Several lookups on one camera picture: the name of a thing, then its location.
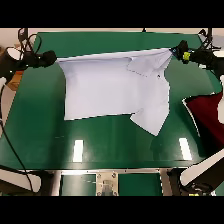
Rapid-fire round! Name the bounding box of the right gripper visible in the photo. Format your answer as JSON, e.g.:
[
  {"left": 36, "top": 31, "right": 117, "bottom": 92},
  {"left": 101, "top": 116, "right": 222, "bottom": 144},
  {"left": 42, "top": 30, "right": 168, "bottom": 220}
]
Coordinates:
[{"left": 171, "top": 39, "right": 192, "bottom": 64}]

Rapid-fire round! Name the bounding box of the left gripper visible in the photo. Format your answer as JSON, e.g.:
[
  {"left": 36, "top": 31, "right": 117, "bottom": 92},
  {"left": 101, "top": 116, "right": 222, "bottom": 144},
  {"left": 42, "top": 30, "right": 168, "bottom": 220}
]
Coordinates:
[{"left": 39, "top": 49, "right": 58, "bottom": 69}]

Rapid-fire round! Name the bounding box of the white shirt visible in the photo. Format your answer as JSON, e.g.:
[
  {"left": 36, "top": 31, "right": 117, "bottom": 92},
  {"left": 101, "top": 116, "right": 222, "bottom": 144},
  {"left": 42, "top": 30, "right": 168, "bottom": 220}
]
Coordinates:
[{"left": 56, "top": 47, "right": 175, "bottom": 137}]

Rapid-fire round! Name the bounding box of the dark red garment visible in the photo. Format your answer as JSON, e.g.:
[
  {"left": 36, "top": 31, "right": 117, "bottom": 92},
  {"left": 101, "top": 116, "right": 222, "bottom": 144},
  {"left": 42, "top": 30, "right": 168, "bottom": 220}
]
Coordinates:
[{"left": 182, "top": 92, "right": 224, "bottom": 150}]

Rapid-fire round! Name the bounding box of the black cable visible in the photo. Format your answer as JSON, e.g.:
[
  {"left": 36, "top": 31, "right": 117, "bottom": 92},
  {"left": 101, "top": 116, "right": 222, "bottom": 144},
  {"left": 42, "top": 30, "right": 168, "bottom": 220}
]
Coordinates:
[
  {"left": 17, "top": 28, "right": 44, "bottom": 56},
  {"left": 198, "top": 28, "right": 215, "bottom": 50}
]

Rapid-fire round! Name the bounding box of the silver frame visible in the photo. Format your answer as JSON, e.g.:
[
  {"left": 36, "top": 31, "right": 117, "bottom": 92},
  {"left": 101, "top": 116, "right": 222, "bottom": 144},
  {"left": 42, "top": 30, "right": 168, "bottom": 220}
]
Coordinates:
[{"left": 42, "top": 167, "right": 188, "bottom": 197}]

